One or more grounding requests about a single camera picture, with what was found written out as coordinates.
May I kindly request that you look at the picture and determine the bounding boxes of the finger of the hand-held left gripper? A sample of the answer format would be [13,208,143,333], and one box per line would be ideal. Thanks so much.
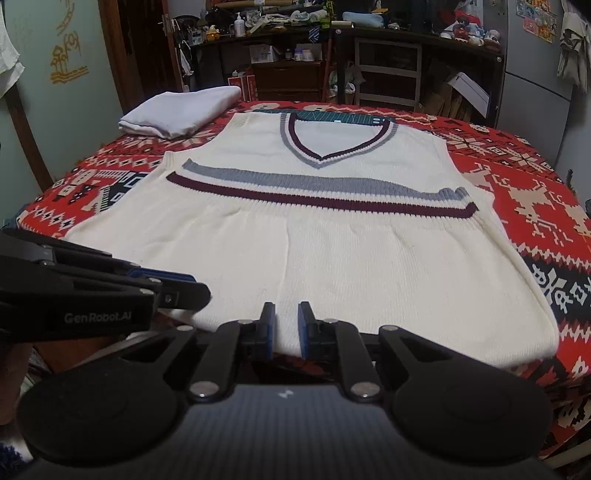
[128,268,198,284]
[154,281,212,311]

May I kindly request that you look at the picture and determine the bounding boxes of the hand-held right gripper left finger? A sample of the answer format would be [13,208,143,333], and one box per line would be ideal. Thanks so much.
[139,301,278,403]

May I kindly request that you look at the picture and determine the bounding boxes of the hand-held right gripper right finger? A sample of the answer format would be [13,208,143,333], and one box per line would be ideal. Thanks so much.
[298,301,457,403]

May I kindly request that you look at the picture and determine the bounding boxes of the cream knit vest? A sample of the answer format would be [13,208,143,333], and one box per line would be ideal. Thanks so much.
[65,111,561,370]

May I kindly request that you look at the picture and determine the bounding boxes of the folded white cloth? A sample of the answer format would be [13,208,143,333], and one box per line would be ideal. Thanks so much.
[117,85,243,139]

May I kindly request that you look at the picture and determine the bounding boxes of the green cutting mat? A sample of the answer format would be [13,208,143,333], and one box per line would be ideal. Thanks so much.
[252,110,395,127]

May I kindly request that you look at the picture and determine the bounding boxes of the brown wooden door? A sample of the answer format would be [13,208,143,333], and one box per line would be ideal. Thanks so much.
[97,0,185,116]

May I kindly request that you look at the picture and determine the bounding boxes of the brown wooden dresser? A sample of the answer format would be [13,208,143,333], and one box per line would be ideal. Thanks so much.
[252,60,324,102]

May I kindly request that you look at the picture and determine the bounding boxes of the small white box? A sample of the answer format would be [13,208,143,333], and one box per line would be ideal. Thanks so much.
[249,44,282,64]

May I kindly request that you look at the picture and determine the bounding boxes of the white hanging shirt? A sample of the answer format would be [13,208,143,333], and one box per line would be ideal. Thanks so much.
[0,18,26,100]

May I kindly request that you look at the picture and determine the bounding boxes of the white plastic drawer unit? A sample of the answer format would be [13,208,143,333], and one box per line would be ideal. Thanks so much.
[353,37,423,109]

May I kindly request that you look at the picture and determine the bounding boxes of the red patterned tablecloth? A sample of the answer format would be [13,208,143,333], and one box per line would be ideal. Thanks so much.
[16,99,591,457]

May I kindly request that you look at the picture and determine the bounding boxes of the white cardboard box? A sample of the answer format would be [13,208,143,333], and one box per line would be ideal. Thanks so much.
[445,71,490,118]

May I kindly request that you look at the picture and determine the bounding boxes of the light blue pouch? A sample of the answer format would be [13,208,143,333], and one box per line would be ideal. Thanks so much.
[342,10,386,28]

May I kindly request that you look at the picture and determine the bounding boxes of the grey refrigerator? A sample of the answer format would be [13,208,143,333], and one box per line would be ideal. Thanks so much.
[501,0,578,176]

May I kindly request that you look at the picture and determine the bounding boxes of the row of small figurines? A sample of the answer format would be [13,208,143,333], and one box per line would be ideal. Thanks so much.
[438,14,502,51]

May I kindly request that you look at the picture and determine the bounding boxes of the colourful fridge stickers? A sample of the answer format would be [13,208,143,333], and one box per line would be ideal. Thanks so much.
[515,0,559,44]

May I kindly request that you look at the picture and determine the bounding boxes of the beige hanging cloth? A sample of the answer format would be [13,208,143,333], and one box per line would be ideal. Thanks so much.
[556,0,591,95]

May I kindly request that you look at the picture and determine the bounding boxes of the gold wall sticker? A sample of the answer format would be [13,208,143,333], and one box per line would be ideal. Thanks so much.
[48,0,84,86]

